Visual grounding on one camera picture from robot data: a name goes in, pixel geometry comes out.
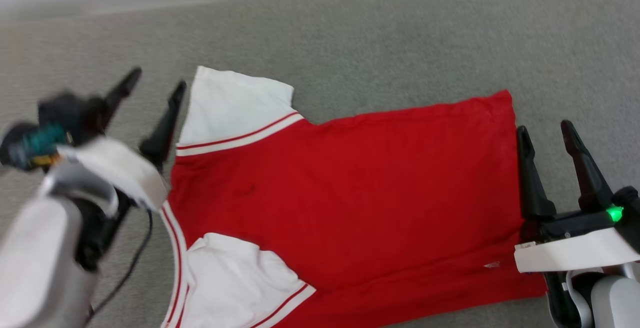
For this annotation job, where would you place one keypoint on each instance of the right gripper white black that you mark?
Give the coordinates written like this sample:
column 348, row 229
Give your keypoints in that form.
column 575, row 250

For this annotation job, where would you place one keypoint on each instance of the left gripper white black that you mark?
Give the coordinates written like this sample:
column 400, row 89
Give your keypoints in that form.
column 120, row 168

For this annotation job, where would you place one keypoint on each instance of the red and white shirt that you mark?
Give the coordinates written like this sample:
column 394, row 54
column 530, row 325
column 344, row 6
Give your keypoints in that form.
column 375, row 183

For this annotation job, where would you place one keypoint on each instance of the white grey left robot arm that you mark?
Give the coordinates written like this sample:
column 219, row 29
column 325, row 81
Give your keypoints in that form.
column 35, row 268

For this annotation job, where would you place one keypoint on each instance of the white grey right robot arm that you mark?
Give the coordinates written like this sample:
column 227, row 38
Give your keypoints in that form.
column 615, row 303

